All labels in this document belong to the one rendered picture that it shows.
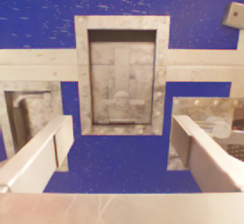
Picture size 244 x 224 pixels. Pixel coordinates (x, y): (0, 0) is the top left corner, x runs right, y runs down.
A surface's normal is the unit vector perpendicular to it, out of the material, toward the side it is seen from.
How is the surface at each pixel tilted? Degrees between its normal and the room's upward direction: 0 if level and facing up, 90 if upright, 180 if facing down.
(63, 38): 90
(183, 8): 90
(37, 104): 90
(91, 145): 90
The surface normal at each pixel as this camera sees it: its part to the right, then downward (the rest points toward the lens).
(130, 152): 0.00, 0.26
